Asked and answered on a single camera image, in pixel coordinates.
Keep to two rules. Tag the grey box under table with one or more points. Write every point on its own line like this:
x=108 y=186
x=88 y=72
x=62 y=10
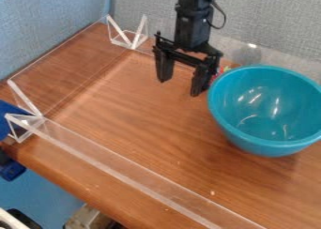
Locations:
x=87 y=218

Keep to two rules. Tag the clear acrylic barrier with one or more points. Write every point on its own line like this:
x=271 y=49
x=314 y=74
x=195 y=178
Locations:
x=132 y=145

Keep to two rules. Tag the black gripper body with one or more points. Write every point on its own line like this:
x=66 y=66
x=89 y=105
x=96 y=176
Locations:
x=203 y=54

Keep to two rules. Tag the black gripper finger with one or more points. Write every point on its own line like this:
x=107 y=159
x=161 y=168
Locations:
x=200 y=79
x=163 y=65

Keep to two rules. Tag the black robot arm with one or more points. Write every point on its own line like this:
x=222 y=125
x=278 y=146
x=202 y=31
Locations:
x=190 y=47

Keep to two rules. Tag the white black object under table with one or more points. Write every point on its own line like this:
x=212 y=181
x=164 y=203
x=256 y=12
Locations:
x=13 y=219

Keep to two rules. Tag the blue plastic bowl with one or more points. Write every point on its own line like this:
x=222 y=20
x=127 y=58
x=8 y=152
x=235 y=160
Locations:
x=266 y=108

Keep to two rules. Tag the red strawberry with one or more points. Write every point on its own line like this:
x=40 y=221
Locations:
x=219 y=72

